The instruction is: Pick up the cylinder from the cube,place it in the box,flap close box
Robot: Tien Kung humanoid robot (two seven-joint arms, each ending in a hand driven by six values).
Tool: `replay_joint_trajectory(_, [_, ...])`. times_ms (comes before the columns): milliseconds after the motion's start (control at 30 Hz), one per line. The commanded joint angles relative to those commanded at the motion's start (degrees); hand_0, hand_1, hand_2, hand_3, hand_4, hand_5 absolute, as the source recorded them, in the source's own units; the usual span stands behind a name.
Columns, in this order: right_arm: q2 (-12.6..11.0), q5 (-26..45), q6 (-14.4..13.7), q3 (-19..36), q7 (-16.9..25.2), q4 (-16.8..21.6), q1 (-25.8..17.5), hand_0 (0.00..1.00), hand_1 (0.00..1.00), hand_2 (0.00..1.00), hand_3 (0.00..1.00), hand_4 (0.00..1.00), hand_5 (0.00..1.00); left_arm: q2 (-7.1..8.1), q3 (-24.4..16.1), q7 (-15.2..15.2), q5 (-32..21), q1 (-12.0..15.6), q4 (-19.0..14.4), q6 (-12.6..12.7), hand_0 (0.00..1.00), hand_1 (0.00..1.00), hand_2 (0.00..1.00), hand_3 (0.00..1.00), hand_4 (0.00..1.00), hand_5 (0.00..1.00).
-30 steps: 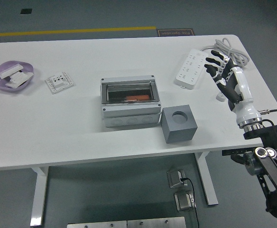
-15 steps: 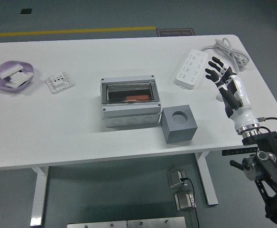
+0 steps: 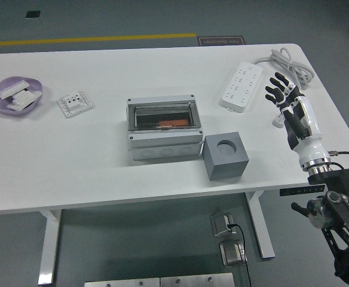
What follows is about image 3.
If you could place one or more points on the orange cylinder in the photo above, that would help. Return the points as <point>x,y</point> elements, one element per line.
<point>173,123</point>

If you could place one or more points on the long white plastic bar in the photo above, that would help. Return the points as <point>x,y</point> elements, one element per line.
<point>13,88</point>

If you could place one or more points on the white plastic block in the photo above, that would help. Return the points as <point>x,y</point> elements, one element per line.
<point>28,96</point>
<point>17,106</point>

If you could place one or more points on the metal floor outlet box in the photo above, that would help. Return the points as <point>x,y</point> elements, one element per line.
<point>220,225</point>
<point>232,254</point>

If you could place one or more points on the grey junction box clear lid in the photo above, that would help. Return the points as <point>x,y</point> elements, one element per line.
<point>162,140</point>

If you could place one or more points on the metal base plate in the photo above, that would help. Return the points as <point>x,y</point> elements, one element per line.
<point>120,282</point>
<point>197,280</point>

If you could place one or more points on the grey cube with round hole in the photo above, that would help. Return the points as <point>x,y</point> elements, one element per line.
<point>225,170</point>

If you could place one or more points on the dark floor sign with text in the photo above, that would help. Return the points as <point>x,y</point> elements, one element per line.
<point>220,41</point>

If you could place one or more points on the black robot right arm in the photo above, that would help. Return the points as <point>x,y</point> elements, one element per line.
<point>342,215</point>

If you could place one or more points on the white power strip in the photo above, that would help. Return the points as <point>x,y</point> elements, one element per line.
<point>240,86</point>

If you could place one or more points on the white wall socket plate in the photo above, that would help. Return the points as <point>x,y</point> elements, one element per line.
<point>76,104</point>

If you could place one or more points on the white table leg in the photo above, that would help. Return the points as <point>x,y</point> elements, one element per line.
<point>262,239</point>
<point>47,254</point>

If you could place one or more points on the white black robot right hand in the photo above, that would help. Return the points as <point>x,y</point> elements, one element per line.
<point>307,140</point>

